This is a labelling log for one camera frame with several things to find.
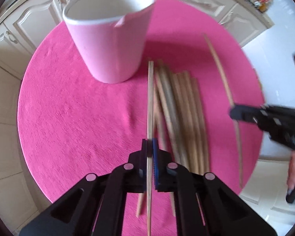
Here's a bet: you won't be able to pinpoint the curved wooden chopstick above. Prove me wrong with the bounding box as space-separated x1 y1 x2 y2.
202 33 244 188

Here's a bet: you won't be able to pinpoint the dark wooden chopstick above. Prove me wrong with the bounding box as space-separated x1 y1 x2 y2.
184 71 210 175

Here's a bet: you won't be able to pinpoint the beige wooden chopstick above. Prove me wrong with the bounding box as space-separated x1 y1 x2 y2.
135 85 168 218

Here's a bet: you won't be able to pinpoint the light wooden chopstick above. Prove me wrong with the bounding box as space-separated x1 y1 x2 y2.
147 61 154 236

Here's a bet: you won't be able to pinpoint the pink ceramic utensil cup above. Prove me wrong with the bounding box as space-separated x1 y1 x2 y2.
63 0 156 84

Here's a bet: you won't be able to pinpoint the cream lower kitchen cabinets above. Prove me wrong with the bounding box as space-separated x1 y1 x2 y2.
0 0 65 234

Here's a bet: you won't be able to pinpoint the person's right hand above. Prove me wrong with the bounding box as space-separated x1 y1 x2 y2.
287 151 295 190

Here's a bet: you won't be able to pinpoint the pink round tablecloth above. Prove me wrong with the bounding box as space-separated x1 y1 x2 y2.
16 0 266 236

